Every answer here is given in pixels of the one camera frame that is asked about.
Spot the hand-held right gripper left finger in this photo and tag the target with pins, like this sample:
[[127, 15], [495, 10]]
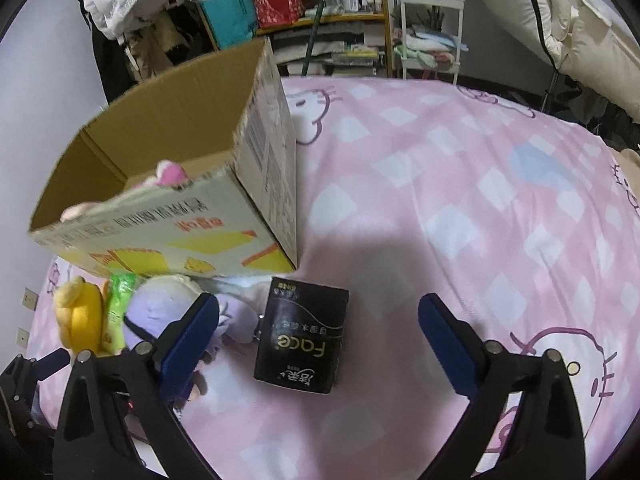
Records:
[[192, 345]]

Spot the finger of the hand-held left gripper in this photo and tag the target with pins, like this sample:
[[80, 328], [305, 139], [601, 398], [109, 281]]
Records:
[[50, 361]]

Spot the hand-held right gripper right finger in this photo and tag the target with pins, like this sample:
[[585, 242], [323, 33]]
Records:
[[445, 347]]

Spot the black tissue pack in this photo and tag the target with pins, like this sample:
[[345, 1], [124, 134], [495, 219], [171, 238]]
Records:
[[300, 337]]

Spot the printed cardboard box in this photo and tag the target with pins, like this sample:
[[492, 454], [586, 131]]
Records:
[[165, 125]]

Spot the purple plush toy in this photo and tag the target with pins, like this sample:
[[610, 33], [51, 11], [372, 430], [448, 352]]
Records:
[[155, 305]]

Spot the yellow plush toy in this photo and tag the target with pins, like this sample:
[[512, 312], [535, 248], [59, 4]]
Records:
[[80, 315]]

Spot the green snack packet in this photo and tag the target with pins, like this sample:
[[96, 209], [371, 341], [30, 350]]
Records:
[[117, 305]]

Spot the pink checked cartoon blanket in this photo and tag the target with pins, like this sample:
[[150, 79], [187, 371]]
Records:
[[450, 210]]

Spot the pink plush toy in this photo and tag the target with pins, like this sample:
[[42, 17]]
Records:
[[170, 174]]

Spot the folded towels pile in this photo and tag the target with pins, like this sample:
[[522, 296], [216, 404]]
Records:
[[425, 47]]

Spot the white trolley cart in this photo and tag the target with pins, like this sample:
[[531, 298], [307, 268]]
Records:
[[430, 25]]

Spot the teal storage bag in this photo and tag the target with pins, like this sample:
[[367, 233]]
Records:
[[230, 10]]

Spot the wooden shelf unit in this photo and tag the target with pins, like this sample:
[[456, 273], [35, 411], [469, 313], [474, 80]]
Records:
[[350, 17]]

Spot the green pole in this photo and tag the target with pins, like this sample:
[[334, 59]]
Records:
[[317, 15]]

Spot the cream padded duvet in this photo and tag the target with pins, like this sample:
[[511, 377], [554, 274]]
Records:
[[565, 15]]

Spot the white wall socket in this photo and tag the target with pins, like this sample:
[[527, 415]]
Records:
[[29, 299], [22, 337]]

